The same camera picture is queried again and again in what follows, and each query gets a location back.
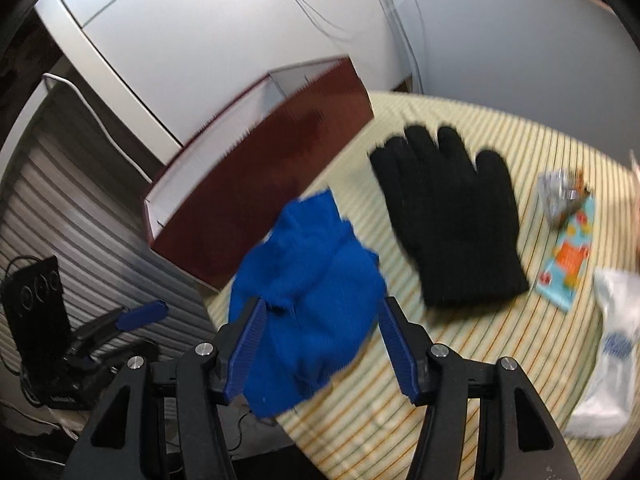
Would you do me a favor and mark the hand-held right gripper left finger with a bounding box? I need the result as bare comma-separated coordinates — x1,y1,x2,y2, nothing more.
60,297,268,480

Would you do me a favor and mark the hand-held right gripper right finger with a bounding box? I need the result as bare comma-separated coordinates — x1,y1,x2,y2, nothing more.
377,296,583,480

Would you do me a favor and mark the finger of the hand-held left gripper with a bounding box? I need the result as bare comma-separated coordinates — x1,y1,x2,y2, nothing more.
75,300,168,341
65,339,157,368

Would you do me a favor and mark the blue cloth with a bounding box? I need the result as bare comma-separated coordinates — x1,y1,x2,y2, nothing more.
227,187,388,421

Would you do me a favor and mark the dark red box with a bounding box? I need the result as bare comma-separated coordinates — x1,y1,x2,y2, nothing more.
142,55,376,293

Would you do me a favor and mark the teal fruit-print cream tube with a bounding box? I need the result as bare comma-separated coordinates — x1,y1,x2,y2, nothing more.
535,192,598,313

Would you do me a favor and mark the grey ribbed panel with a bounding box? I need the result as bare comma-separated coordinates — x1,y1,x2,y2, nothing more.
0,92,216,411

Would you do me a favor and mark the black knit glove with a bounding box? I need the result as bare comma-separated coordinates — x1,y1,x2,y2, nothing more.
369,122,531,308

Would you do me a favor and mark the white plastic packet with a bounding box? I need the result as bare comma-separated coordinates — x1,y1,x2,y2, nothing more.
565,267,640,441

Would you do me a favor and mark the crumpled silver foil wrapper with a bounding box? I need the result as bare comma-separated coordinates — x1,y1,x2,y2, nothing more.
537,170,591,231

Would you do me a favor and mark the white cabinet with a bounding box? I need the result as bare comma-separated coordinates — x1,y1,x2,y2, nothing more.
35,0,401,166

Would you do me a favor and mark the grey board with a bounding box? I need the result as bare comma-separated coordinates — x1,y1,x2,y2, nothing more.
400,0,640,151

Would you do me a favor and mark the white cable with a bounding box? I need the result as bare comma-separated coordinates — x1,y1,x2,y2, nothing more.
375,0,428,96

